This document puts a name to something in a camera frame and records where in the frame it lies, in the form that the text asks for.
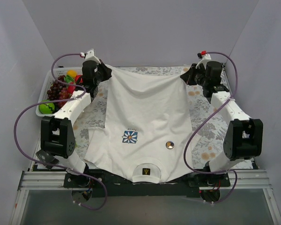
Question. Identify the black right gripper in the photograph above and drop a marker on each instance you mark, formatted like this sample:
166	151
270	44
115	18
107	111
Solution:
190	76

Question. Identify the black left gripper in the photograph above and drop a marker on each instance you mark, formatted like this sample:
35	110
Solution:
103	72

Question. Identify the round shiny brooch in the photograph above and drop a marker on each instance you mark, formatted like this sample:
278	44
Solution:
170	145

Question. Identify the white t-shirt with flower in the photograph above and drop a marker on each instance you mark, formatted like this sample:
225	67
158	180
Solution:
143	112

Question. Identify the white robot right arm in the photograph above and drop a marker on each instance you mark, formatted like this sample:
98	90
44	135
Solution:
243	139

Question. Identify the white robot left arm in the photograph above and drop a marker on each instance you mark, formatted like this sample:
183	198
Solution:
57	133

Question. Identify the red apple toy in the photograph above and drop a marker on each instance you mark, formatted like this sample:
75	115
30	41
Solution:
78	80

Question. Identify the orange fruit toy top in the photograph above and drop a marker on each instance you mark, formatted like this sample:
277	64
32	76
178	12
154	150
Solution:
72	73

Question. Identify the red dragon fruit toy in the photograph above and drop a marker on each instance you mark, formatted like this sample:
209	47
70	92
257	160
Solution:
71	88

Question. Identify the purple grape bunch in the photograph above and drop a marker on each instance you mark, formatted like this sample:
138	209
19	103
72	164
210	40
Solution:
57	91

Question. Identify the floral tablecloth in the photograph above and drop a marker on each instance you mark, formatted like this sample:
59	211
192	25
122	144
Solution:
212	133

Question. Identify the white plastic basket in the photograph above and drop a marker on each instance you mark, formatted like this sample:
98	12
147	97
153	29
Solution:
49	80

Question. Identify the green watermelon toy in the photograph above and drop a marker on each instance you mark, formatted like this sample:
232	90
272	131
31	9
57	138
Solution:
47	107

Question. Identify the black green package box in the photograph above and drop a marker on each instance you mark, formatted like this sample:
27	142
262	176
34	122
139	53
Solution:
46	157

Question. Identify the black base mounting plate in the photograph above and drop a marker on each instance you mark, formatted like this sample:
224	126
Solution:
187	185

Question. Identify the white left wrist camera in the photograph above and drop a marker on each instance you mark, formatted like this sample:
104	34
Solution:
90	56

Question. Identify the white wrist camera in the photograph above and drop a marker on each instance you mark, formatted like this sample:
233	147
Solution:
90	56
204	59

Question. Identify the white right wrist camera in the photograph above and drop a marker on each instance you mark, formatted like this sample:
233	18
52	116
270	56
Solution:
204	59

